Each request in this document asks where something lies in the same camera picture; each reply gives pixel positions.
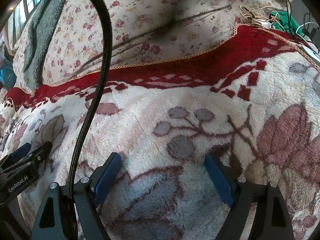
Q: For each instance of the grey-green fleece garment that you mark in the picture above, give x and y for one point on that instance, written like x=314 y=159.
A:
x=42 y=37

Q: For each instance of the green cloth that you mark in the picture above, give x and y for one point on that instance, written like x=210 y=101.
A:
x=285 y=21

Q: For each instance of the white flat device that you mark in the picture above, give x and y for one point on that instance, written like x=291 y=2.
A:
x=311 y=52

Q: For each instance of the floral quilt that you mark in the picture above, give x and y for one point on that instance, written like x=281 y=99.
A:
x=150 y=25

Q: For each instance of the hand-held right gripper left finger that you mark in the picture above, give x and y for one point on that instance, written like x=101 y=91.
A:
x=107 y=177

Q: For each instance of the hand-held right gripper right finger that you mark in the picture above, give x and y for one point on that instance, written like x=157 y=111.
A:
x=220 y=180

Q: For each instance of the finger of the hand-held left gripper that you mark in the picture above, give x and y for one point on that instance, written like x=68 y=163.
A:
x=40 y=152
x=21 y=151

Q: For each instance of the window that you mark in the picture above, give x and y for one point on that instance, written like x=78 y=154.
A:
x=23 y=12

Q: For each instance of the red and white fleece blanket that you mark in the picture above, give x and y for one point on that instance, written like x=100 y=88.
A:
x=175 y=130

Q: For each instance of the white charger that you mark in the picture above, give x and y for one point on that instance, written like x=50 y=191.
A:
x=262 y=24

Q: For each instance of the blue plastic bag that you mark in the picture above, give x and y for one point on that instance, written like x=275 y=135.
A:
x=6 y=72

